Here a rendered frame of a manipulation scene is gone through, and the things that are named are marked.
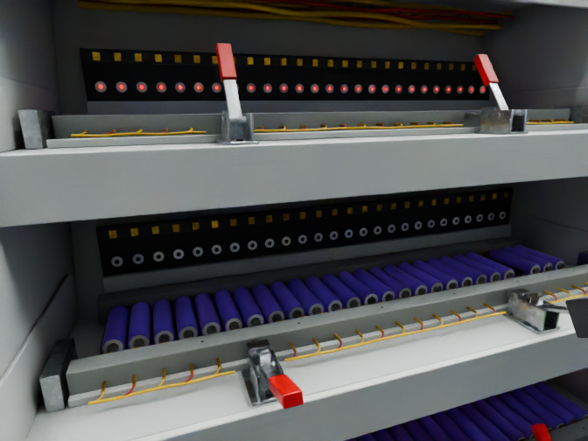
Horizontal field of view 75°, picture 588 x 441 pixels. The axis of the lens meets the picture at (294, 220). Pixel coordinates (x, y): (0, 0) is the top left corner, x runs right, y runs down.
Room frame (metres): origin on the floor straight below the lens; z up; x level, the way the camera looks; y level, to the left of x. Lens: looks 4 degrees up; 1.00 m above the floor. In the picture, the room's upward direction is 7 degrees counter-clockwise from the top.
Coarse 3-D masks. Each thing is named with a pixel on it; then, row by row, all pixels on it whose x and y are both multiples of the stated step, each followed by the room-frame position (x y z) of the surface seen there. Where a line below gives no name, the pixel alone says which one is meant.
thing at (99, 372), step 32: (480, 288) 0.40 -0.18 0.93; (512, 288) 0.40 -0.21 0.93; (544, 288) 0.41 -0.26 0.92; (576, 288) 0.42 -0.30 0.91; (288, 320) 0.34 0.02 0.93; (320, 320) 0.34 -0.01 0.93; (352, 320) 0.34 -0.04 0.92; (384, 320) 0.35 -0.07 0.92; (416, 320) 0.36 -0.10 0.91; (128, 352) 0.30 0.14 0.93; (160, 352) 0.30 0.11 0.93; (192, 352) 0.30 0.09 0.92; (224, 352) 0.31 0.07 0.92; (320, 352) 0.32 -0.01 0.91; (96, 384) 0.28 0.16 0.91; (160, 384) 0.28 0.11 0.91
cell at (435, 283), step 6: (402, 264) 0.47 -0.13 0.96; (408, 264) 0.47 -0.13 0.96; (408, 270) 0.46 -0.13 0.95; (414, 270) 0.45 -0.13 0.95; (420, 270) 0.45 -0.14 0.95; (414, 276) 0.45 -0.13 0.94; (420, 276) 0.44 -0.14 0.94; (426, 276) 0.44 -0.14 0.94; (432, 276) 0.44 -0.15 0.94; (426, 282) 0.43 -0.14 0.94; (432, 282) 0.42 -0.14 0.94; (438, 282) 0.42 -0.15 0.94; (432, 288) 0.42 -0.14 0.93; (438, 288) 0.42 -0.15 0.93
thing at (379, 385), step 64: (256, 256) 0.45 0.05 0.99; (320, 256) 0.47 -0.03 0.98; (576, 256) 0.50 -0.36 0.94; (64, 320) 0.35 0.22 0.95; (128, 320) 0.39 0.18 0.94; (512, 320) 0.38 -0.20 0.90; (0, 384) 0.22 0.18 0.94; (64, 384) 0.28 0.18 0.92; (192, 384) 0.30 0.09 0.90; (320, 384) 0.30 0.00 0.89; (384, 384) 0.30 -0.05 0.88; (448, 384) 0.32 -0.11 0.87; (512, 384) 0.35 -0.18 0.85
